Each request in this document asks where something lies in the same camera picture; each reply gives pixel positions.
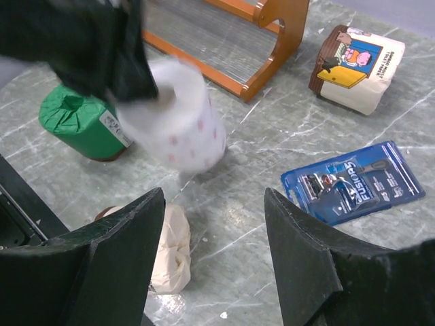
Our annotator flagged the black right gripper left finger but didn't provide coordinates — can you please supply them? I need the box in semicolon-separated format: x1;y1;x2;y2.
1;188;165;325

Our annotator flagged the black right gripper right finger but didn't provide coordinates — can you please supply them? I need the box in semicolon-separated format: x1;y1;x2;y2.
264;188;434;325

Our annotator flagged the cream wrapped roll front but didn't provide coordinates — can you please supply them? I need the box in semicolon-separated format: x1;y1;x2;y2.
94;203;192;295

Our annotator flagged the white dotted roll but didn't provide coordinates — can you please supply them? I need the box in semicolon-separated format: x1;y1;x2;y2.
116;58;226;174

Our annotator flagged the blue razor blister pack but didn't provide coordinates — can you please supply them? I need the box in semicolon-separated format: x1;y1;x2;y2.
281;141;425;226

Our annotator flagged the cartoon wrapped roll back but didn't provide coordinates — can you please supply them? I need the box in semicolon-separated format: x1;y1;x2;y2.
309;24;406;115

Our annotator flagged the green roll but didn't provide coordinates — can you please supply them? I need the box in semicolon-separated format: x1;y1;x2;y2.
39;84;133;162

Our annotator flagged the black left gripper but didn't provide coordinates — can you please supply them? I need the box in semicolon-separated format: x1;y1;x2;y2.
1;1;158;102

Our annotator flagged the orange wooden shelf rack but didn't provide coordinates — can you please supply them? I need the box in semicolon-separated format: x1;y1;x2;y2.
143;0;309;103

